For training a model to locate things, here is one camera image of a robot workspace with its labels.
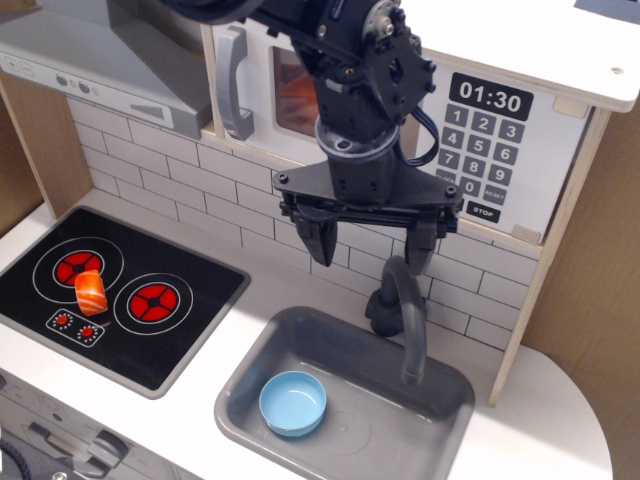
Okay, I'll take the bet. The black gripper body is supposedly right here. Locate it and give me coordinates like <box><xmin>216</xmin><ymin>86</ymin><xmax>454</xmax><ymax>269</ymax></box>
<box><xmin>273</xmin><ymin>149</ymin><xmax>463</xmax><ymax>234</ymax></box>

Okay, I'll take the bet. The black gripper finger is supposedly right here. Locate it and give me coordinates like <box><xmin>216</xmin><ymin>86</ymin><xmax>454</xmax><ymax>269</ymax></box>
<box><xmin>405</xmin><ymin>220</ymin><xmax>438</xmax><ymax>276</ymax></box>
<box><xmin>292</xmin><ymin>211</ymin><xmax>338</xmax><ymax>267</ymax></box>

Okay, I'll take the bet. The white toy microwave door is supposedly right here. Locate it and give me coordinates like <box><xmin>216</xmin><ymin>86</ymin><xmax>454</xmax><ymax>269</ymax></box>
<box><xmin>212</xmin><ymin>23</ymin><xmax>594</xmax><ymax>237</ymax></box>

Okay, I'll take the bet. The grey microwave door handle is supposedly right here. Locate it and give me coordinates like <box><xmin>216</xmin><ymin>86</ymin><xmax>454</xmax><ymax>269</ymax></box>
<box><xmin>215</xmin><ymin>26</ymin><xmax>254</xmax><ymax>141</ymax></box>

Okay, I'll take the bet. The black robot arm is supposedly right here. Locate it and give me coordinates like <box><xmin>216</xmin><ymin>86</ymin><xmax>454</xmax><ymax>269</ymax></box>
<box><xmin>171</xmin><ymin>1</ymin><xmax>463</xmax><ymax>276</ymax></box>

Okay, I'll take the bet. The white wooden microwave cabinet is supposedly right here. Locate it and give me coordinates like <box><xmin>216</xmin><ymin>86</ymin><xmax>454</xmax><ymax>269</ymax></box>
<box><xmin>195</xmin><ymin>1</ymin><xmax>639</xmax><ymax>403</ymax></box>

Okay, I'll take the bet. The dark grey toy faucet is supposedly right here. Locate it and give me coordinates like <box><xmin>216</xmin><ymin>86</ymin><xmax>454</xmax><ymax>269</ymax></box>
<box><xmin>365</xmin><ymin>256</ymin><xmax>427</xmax><ymax>386</ymax></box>

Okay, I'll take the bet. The light blue bowl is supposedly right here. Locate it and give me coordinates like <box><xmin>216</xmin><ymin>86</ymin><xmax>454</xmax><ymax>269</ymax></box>
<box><xmin>259</xmin><ymin>371</ymin><xmax>327</xmax><ymax>437</ymax></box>

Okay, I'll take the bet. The grey toy sink basin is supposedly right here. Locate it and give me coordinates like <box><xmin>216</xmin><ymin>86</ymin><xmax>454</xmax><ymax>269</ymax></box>
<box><xmin>214</xmin><ymin>307</ymin><xmax>475</xmax><ymax>479</ymax></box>

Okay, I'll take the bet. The black toy stovetop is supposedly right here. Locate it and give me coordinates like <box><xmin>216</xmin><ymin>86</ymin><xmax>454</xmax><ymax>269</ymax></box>
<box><xmin>1</xmin><ymin>207</ymin><xmax>250</xmax><ymax>399</ymax></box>

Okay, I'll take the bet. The orange salmon sushi toy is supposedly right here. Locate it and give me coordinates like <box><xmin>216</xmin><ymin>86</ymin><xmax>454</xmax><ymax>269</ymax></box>
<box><xmin>74</xmin><ymin>270</ymin><xmax>108</xmax><ymax>316</ymax></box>

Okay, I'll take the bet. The grey range hood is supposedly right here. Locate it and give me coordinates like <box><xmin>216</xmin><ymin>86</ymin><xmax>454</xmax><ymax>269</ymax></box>
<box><xmin>1</xmin><ymin>1</ymin><xmax>212</xmax><ymax>140</ymax></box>

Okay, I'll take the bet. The grey oven door handle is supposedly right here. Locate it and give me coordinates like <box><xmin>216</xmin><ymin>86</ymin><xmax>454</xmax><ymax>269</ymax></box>
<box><xmin>23</xmin><ymin>422</ymin><xmax>129</xmax><ymax>479</ymax></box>

